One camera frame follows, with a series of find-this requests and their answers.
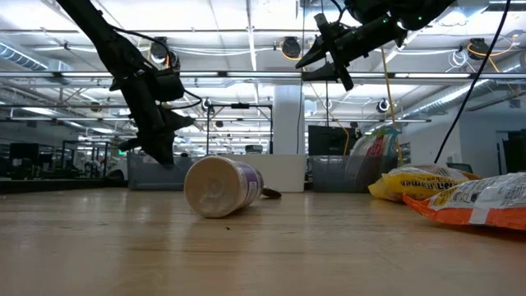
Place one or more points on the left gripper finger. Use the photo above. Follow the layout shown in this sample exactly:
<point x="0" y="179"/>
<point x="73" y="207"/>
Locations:
<point x="156" y="154"/>
<point x="167" y="152"/>

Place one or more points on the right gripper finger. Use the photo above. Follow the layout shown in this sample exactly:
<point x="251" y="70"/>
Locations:
<point x="318" y="51"/>
<point x="326" y="73"/>

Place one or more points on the purple label spice jar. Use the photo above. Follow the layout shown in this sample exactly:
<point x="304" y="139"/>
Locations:
<point x="218" y="187"/>

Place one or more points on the blue ramen packet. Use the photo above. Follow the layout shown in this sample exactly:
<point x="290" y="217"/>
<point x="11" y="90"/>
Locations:
<point x="390" y="141"/>

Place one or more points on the red ramen packet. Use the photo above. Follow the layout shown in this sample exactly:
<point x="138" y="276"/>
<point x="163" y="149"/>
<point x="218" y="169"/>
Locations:
<point x="361" y="164"/>

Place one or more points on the yellow ramen packet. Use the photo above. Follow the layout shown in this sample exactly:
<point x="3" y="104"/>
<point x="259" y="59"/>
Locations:
<point x="415" y="183"/>

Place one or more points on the orange ramen packet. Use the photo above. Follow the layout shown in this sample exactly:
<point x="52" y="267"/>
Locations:
<point x="472" y="205"/>

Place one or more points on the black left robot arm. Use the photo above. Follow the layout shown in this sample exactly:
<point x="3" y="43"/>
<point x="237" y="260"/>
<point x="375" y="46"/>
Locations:
<point x="107" y="41"/>

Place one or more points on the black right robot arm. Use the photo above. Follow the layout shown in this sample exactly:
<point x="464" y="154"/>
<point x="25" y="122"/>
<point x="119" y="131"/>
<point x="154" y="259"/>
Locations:
<point x="423" y="12"/>

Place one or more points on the grey translucent plastic bin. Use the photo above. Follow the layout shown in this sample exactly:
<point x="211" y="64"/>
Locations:
<point x="324" y="177"/>
<point x="164" y="177"/>

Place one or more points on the white pillar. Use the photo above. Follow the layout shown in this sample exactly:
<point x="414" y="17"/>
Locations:
<point x="289" y="119"/>

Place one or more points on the black monitor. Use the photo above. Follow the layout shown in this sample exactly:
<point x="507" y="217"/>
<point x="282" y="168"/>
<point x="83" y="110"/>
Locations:
<point x="330" y="140"/>

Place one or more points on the white plastic bin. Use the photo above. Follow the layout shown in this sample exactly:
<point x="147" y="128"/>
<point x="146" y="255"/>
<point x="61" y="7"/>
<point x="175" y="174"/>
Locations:
<point x="287" y="172"/>

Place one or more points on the dark office chair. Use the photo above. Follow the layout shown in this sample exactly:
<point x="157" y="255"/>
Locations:
<point x="460" y="166"/>

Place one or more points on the black cabinet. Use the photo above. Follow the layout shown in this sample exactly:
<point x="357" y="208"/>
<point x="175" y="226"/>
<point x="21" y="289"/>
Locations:
<point x="515" y="152"/>

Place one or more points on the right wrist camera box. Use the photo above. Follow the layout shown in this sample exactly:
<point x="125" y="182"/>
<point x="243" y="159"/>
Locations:
<point x="370" y="8"/>

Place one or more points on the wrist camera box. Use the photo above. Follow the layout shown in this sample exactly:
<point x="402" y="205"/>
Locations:
<point x="168" y="84"/>
<point x="370" y="8"/>

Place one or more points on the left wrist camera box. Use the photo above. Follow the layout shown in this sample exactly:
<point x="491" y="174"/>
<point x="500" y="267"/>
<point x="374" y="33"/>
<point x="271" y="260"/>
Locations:
<point x="168" y="84"/>

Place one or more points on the black background rig frame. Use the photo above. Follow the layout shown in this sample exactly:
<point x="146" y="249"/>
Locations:
<point x="239" y="105"/>

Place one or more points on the silver ventilation duct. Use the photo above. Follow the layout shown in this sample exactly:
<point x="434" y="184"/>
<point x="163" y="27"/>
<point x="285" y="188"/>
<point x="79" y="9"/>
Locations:
<point x="20" y="57"/>
<point x="435" y="104"/>

